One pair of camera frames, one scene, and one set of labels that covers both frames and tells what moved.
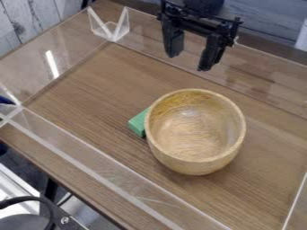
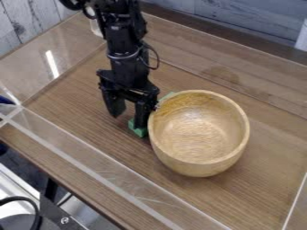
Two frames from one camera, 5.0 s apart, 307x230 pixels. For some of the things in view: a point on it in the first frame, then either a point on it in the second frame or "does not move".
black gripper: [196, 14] → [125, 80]
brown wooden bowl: [193, 128] does not move
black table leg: [52, 190] does not move
